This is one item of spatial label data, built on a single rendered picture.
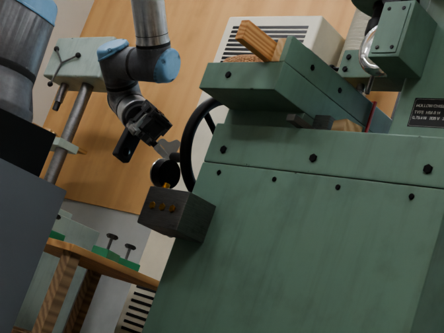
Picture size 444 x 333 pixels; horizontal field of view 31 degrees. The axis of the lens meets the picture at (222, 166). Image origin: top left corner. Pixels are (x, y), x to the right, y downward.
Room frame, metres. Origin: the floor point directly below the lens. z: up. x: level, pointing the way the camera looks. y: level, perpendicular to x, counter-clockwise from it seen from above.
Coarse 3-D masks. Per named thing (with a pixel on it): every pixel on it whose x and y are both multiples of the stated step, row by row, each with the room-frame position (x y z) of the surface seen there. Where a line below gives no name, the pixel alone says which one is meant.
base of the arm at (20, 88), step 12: (0, 60) 1.51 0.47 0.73; (0, 72) 1.51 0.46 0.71; (12, 72) 1.53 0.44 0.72; (24, 72) 1.54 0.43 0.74; (0, 84) 1.51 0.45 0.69; (12, 84) 1.52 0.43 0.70; (24, 84) 1.55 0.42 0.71; (0, 96) 1.50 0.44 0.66; (12, 96) 1.52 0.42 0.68; (24, 96) 1.55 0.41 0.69; (12, 108) 1.52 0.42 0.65; (24, 108) 1.55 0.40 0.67
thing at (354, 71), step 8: (344, 56) 1.69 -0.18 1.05; (352, 56) 1.68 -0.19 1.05; (344, 64) 1.69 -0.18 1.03; (352, 64) 1.67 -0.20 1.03; (344, 72) 1.68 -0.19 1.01; (352, 72) 1.67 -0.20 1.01; (360, 72) 1.65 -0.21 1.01; (352, 80) 1.68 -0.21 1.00; (360, 80) 1.66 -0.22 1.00; (368, 80) 1.65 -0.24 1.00; (376, 80) 1.63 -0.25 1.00; (384, 80) 1.62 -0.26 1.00; (360, 88) 1.68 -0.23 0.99; (376, 88) 1.68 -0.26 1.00; (384, 88) 1.66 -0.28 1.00; (392, 88) 1.64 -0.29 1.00
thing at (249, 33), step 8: (240, 24) 1.42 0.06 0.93; (248, 24) 1.41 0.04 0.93; (240, 32) 1.42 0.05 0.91; (248, 32) 1.42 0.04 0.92; (256, 32) 1.43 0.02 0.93; (264, 32) 1.44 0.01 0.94; (240, 40) 1.42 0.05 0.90; (248, 40) 1.42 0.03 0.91; (256, 40) 1.43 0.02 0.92; (264, 40) 1.45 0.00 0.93; (272, 40) 1.46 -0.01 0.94; (248, 48) 1.45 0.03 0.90; (256, 48) 1.44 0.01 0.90; (264, 48) 1.45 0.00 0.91; (272, 48) 1.47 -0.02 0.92; (264, 56) 1.46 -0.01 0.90; (272, 56) 1.47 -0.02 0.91
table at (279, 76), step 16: (208, 64) 1.59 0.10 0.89; (224, 64) 1.56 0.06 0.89; (240, 64) 1.53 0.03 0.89; (256, 64) 1.49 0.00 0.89; (272, 64) 1.46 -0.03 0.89; (208, 80) 1.58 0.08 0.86; (224, 80) 1.55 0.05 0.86; (240, 80) 1.51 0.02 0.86; (256, 80) 1.48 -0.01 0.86; (272, 80) 1.45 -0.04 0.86; (288, 80) 1.46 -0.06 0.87; (304, 80) 1.49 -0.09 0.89; (224, 96) 1.59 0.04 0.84; (240, 96) 1.56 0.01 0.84; (256, 96) 1.52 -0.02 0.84; (272, 96) 1.49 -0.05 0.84; (288, 96) 1.47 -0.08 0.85; (304, 96) 1.50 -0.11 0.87; (320, 96) 1.54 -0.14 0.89; (304, 112) 1.52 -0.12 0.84; (320, 112) 1.55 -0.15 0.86; (336, 112) 1.58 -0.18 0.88
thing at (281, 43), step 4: (280, 40) 1.47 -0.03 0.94; (284, 40) 1.46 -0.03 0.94; (280, 44) 1.46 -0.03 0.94; (284, 44) 1.46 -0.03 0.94; (276, 48) 1.47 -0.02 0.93; (280, 48) 1.46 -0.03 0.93; (276, 52) 1.47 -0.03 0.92; (280, 52) 1.46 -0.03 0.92; (276, 56) 1.46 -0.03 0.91; (272, 60) 1.47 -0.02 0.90; (276, 60) 1.46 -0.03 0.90
